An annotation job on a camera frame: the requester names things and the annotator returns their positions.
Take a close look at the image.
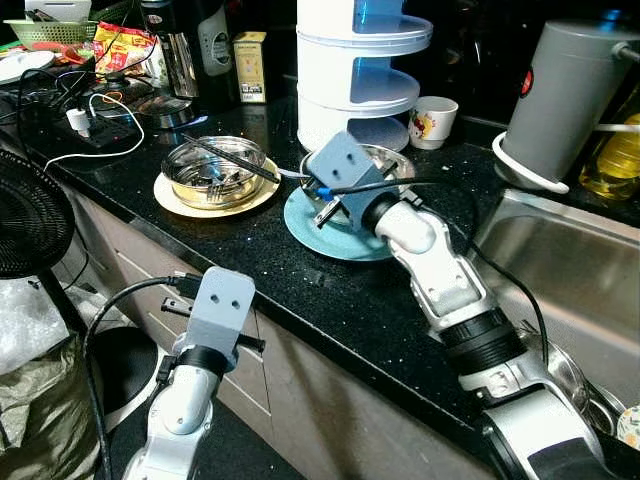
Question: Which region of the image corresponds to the large steel bowl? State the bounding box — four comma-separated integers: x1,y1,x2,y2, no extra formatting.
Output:
520,320,627,441

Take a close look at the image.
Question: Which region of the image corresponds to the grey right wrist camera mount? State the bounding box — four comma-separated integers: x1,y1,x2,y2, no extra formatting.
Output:
304,130,387,231

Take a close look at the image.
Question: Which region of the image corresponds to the light blue plate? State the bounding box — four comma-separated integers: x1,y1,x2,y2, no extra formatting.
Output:
283,185,403,263

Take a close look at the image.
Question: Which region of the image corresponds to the white charger plug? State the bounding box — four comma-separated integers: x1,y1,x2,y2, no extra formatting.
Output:
65,108,94,137

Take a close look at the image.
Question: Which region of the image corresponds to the black thermos jug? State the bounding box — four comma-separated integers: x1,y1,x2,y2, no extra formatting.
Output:
190,0,242,107

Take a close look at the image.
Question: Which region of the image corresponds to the white plate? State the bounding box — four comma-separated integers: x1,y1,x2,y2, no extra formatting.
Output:
0,50,57,87

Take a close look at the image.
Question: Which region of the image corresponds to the red yellow snack packet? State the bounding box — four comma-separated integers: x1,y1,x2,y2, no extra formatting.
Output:
92,22,161,77

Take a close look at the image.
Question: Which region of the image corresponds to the steel sink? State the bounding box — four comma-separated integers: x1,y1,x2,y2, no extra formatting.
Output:
470,188,640,413

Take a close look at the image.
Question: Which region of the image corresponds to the steel bowl with chopstick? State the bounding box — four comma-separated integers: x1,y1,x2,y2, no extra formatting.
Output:
162,135,269,211

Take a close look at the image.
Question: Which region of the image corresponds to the grey cylinder water purifier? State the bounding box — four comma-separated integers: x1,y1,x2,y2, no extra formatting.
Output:
500,20,640,183

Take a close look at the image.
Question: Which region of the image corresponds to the green basket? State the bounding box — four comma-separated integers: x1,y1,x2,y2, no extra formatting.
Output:
5,18,100,50

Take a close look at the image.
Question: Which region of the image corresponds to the black chopstick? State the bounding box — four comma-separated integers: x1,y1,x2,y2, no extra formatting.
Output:
184,134,287,187

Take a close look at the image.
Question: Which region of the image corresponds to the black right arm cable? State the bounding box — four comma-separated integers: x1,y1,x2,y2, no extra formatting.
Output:
312,176,551,366

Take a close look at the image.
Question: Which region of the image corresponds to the yellow oil bottle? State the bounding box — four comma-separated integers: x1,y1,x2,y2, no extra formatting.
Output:
580,98,640,202

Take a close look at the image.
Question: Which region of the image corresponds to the white tiered rack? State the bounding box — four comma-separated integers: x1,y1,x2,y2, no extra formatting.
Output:
296,0,435,153

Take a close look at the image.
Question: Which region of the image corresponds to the black fan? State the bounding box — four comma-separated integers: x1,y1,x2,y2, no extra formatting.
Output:
0,150,77,283

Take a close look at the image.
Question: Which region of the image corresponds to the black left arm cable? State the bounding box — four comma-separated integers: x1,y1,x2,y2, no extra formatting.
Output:
82,272,203,480

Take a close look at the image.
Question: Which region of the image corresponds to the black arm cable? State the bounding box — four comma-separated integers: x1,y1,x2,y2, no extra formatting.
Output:
312,176,551,366
82,272,203,480

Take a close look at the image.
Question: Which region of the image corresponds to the olive sack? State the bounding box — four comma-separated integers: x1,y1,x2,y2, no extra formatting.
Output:
0,338,103,480

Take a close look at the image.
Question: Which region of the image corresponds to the yellow tin box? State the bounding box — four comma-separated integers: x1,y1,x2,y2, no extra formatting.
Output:
232,32,269,105

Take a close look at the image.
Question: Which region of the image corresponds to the black power strip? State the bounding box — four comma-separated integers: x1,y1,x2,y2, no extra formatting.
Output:
20,100,151,154

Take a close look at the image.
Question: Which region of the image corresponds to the white hose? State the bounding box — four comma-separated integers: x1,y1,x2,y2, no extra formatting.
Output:
490,122,640,196

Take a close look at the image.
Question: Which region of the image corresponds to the white printed cup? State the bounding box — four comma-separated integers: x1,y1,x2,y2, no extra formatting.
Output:
408,96,460,151

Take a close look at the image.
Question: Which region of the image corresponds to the white bowl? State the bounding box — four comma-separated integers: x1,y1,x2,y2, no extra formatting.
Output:
25,0,93,23

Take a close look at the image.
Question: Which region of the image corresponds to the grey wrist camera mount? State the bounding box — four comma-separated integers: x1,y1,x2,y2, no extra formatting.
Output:
304,130,387,231
184,266,257,351

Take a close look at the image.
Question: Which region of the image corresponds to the white plastic bag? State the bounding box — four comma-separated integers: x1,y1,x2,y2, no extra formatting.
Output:
0,278,73,373

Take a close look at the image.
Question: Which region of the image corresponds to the floral plate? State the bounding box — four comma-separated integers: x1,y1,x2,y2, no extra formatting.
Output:
616,404,640,452

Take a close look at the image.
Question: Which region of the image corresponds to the glass pot lid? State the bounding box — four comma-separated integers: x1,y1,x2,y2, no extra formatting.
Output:
95,70,197,127

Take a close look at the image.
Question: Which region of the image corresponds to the white cable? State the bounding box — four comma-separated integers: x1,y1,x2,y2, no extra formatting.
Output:
44,91,147,172

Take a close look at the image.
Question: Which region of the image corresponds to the yellow plate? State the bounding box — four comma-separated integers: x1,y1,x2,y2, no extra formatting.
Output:
153,160,282,219

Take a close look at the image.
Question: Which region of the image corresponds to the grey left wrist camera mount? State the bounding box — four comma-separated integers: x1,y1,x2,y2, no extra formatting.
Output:
184,266,257,351

